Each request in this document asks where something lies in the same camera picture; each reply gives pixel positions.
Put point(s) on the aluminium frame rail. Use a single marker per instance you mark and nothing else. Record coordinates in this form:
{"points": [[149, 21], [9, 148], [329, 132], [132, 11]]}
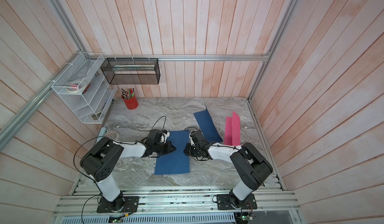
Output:
{"points": [[178, 202]]}

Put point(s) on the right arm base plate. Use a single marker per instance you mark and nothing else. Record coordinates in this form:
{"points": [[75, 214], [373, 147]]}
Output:
{"points": [[230, 202]]}

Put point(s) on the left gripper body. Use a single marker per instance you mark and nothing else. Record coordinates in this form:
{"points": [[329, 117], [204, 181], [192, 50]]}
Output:
{"points": [[161, 148]]}

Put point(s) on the tape roll on table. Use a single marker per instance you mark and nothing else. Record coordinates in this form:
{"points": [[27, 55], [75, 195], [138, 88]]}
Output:
{"points": [[113, 135]]}

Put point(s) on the black mesh wall basket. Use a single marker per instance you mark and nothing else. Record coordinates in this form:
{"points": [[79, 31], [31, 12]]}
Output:
{"points": [[136, 71]]}

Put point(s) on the white wire shelf rack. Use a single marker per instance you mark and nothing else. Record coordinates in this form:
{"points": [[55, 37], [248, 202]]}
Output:
{"points": [[91, 106]]}

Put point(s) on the tape roll in rack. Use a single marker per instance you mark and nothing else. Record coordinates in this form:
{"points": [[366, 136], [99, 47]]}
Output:
{"points": [[76, 86]]}

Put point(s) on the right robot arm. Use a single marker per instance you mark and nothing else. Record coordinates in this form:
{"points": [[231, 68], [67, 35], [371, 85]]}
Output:
{"points": [[252, 167]]}

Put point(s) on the blue paper sheet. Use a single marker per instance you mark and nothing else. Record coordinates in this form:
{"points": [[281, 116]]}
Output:
{"points": [[207, 126], [176, 162]]}

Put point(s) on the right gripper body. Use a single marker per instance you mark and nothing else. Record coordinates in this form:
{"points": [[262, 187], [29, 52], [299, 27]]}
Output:
{"points": [[196, 150]]}

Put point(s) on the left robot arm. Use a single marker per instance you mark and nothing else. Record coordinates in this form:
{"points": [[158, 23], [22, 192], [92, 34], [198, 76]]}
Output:
{"points": [[102, 158]]}

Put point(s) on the pink rectangular paper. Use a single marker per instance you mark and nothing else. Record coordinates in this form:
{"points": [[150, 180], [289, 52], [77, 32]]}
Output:
{"points": [[233, 130]]}

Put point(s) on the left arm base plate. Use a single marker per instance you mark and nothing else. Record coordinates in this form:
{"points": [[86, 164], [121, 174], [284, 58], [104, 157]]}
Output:
{"points": [[119, 205]]}

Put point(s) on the red pen cup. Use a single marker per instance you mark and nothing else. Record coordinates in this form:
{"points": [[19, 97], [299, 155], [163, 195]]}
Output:
{"points": [[129, 98]]}

